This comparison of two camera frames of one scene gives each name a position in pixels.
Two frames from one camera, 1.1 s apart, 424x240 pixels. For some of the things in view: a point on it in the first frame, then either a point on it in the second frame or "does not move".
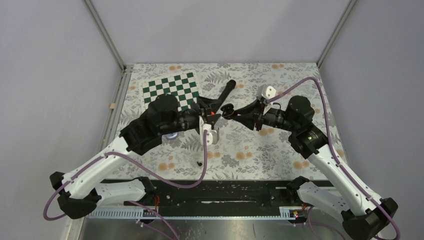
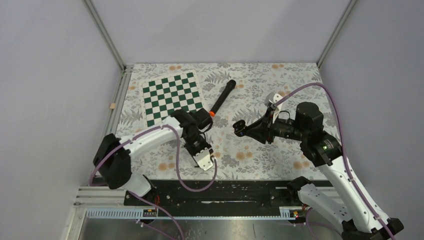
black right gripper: (252, 114) to (259, 130)
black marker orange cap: (228, 88) does not move
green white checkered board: (183, 85) does not move
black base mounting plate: (214, 194) does not move
